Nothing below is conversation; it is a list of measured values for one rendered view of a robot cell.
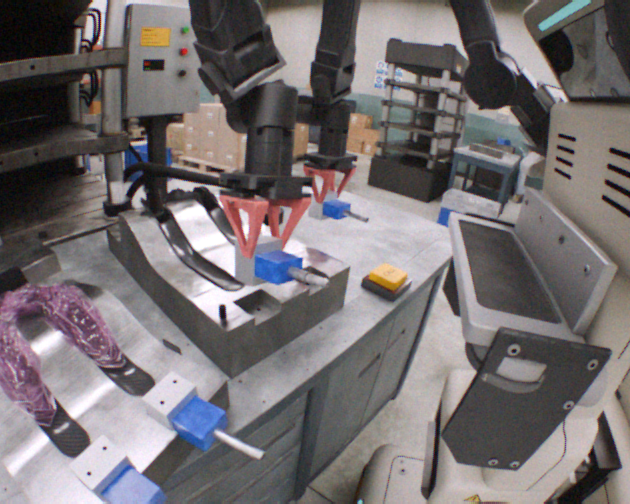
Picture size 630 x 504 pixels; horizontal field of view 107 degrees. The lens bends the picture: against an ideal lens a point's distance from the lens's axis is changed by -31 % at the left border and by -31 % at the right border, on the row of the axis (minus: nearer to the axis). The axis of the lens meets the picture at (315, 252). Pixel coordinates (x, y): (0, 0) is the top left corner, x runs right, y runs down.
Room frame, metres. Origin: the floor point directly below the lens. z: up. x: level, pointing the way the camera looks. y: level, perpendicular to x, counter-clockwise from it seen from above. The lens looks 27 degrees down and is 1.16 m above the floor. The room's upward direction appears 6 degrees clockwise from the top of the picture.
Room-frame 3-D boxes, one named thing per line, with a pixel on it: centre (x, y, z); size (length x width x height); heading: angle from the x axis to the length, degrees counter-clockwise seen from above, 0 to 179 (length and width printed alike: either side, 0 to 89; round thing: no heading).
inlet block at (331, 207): (0.65, -0.04, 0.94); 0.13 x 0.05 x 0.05; 52
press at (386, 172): (4.93, -1.41, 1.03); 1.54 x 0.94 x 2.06; 146
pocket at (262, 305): (0.37, 0.07, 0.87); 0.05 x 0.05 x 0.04; 52
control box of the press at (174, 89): (1.15, 0.64, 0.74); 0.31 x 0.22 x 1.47; 142
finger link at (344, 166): (0.68, -0.02, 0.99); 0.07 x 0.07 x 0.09; 53
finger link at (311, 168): (0.66, 0.00, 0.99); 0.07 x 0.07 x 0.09; 53
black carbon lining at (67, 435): (0.22, 0.34, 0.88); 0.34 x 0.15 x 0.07; 70
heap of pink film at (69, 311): (0.23, 0.36, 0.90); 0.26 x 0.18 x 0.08; 70
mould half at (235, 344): (0.56, 0.21, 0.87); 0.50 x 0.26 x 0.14; 52
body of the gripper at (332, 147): (0.67, -0.01, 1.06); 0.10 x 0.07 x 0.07; 143
